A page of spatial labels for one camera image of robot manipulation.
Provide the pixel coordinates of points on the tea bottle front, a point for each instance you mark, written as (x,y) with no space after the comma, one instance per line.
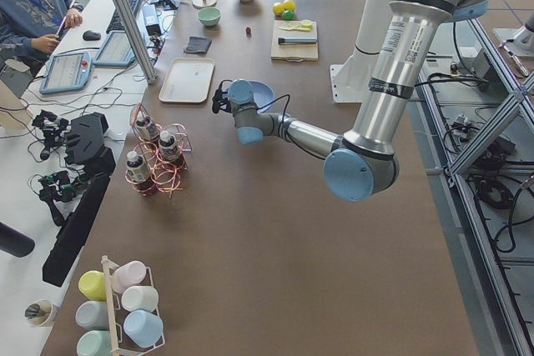
(139,174)

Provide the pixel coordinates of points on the aluminium frame post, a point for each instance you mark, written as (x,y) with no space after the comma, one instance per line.
(135,39)

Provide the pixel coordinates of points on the wooden cutting board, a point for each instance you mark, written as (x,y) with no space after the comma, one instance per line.
(293,53)

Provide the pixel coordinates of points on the tea bottle right back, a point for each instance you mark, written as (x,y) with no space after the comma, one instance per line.
(169,149)

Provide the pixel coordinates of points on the person in blue hoodie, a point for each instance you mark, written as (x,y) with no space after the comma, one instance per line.
(32,27)

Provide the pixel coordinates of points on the yellow plastic knife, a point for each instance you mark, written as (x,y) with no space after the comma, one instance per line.
(302,29)

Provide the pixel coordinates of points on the green lime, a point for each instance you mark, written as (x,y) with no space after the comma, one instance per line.
(288,15)

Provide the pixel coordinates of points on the blue plate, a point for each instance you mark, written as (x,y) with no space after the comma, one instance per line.
(263,95)

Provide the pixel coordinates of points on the black computer mouse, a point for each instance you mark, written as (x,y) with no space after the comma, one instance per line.
(91,35)

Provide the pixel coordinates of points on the grey cup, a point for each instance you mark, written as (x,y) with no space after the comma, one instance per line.
(92,315)

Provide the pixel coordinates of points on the steel muddler black tip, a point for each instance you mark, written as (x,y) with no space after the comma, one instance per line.
(295,41)

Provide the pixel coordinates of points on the tea bottle left back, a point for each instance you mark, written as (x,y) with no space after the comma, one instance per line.
(147,128)

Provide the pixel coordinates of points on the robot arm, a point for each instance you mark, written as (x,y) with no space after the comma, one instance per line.
(361,161)

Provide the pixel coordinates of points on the yellow lemon near board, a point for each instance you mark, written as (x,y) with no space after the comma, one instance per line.
(278,9)

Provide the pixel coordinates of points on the pink cup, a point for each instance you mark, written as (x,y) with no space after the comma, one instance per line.
(128,275)

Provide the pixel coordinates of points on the blue cup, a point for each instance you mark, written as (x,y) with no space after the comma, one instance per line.
(144,328)

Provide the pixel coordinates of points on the wooden cup rack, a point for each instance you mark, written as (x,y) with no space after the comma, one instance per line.
(121,344)

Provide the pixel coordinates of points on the cream rabbit tray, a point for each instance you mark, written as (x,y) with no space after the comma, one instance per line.
(187,80)

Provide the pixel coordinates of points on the yellow lemon far side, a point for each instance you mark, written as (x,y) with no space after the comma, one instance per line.
(289,5)

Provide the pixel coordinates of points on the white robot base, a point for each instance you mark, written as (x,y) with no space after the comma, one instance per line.
(349,81)

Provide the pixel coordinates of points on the green bowl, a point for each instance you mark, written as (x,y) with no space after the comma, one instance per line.
(209,17)

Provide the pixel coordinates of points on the white cup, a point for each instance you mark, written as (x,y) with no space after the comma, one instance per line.
(140,297)

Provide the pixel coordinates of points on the yellow cup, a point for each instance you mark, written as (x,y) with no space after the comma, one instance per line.
(92,285)

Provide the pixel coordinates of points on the lower lemon slice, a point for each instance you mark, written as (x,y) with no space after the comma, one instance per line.
(306,23)

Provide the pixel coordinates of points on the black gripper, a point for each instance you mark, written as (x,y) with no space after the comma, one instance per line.
(225,102)

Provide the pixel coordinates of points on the green cup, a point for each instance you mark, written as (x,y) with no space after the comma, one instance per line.
(94,343)

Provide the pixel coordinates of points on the copper wire bottle rack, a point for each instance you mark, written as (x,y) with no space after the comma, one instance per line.
(166,176)

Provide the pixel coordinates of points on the teach pendant with red button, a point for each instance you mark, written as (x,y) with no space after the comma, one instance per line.
(67,72)

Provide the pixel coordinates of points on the paper cup with tools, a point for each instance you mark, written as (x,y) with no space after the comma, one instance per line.
(41,313)

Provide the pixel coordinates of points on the grey folded cloth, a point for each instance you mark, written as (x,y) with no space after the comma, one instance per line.
(197,45)

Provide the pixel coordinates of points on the tea bottle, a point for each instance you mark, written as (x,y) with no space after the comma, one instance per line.
(147,128)
(139,174)
(169,149)

